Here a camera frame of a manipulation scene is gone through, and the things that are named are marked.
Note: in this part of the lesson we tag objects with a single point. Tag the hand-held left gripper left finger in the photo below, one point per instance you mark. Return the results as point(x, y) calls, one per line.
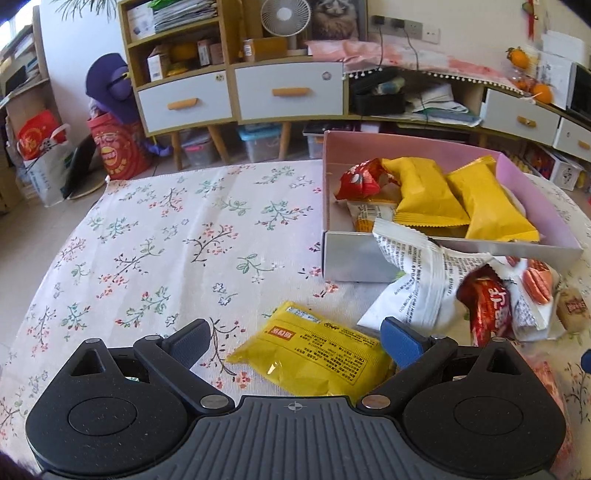
point(189, 344)

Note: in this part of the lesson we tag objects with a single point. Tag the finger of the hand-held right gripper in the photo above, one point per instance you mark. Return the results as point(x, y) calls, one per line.
point(587, 360)

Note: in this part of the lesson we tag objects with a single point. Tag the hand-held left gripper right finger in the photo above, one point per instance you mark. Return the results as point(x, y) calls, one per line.
point(401, 344)

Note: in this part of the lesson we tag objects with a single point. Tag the pink speckled snack bar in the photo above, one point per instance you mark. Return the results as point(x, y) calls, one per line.
point(545, 383)

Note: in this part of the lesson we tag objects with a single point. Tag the small brown snack packet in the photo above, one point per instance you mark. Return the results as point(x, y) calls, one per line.
point(575, 309)

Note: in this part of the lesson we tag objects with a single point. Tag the white text-printed snack packet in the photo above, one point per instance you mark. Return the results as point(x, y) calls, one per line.
point(415, 277)

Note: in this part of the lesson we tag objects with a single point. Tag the yellow printed snack packet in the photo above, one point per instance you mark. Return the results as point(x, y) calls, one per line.
point(314, 350)

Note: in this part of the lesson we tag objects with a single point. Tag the white nut-picture snack packet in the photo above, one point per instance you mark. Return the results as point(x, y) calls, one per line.
point(535, 281)

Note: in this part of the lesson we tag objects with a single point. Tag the small dark red snack packet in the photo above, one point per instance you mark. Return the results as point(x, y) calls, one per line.
point(489, 309)

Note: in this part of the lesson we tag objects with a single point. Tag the pink cardboard box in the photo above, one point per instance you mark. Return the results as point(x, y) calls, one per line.
point(351, 258)

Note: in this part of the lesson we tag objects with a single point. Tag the orange and white snack packet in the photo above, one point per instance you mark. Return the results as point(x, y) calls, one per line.
point(369, 217)

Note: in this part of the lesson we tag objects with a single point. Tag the large plain yellow packet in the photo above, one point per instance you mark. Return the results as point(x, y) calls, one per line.
point(494, 207)
point(425, 189)

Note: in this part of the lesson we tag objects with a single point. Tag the bright red snack packet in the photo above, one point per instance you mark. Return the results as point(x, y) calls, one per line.
point(362, 180)

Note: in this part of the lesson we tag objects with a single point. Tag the floral tablecloth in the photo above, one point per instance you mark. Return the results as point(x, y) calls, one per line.
point(161, 258)

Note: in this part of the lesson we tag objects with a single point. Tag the white crate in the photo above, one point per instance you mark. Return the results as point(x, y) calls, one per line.
point(556, 168)

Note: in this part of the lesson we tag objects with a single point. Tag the red bag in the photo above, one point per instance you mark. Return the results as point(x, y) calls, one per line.
point(117, 150)

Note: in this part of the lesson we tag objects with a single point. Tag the clear storage bin blue lid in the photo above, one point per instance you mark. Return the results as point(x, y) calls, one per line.
point(258, 145)

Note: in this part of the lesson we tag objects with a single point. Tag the yellow egg tray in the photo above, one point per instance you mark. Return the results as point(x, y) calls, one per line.
point(519, 159)

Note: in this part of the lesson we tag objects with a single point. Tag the low wooden cabinet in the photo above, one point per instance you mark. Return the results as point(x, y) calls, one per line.
point(471, 134)

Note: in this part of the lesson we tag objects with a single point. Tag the clear storage bin black lid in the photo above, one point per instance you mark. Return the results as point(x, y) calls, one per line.
point(314, 141)

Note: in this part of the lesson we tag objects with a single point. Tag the white drawer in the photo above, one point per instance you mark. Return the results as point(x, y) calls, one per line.
point(519, 115)
point(288, 92)
point(575, 138)
point(184, 104)

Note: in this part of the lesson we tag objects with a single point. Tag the white shopping bag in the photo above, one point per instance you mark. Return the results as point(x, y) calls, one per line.
point(46, 170)

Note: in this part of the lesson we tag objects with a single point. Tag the pile of loose papers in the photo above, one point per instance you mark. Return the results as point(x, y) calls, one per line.
point(438, 104)

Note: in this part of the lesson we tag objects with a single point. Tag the black tray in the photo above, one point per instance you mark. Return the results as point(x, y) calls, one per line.
point(376, 99)

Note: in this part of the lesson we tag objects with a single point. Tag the black microwave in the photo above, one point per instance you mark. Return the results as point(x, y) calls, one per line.
point(579, 92)

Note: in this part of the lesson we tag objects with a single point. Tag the purple plush toy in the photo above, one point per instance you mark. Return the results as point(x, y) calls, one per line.
point(111, 87)

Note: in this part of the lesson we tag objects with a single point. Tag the orange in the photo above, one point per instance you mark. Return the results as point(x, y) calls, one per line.
point(541, 92)
point(518, 57)

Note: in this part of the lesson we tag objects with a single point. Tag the small white box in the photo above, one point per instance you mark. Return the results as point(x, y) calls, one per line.
point(157, 62)

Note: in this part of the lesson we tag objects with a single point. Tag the pink cloth cover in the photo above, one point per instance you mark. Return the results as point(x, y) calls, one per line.
point(415, 57)

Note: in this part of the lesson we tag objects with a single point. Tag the white printed card box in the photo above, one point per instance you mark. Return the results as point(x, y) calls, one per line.
point(556, 64)

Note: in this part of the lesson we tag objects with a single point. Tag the brown cardboard box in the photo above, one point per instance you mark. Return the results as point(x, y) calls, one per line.
point(265, 50)

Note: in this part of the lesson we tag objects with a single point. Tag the wooden shelf cabinet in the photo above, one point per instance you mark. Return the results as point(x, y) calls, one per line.
point(226, 32)

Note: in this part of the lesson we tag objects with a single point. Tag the white carton on shelf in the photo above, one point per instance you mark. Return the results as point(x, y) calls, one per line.
point(141, 21)

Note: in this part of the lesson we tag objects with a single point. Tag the stack of papers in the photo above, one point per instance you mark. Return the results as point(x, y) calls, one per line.
point(184, 14)

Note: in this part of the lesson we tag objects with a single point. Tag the side bookshelf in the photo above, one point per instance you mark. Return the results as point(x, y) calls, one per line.
point(21, 60)

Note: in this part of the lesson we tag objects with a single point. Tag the framed cat picture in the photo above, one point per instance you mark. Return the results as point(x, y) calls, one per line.
point(339, 18)

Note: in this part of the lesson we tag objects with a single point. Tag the white desk fan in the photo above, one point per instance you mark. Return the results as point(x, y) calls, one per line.
point(286, 18)

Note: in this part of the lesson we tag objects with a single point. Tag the red hanging ornament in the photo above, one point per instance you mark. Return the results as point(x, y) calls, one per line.
point(530, 18)

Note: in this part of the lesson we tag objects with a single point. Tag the green potted plant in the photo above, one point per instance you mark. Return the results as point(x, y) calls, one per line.
point(83, 4)

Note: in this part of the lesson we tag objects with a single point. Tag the wall sockets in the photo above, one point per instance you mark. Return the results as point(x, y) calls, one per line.
point(406, 28)

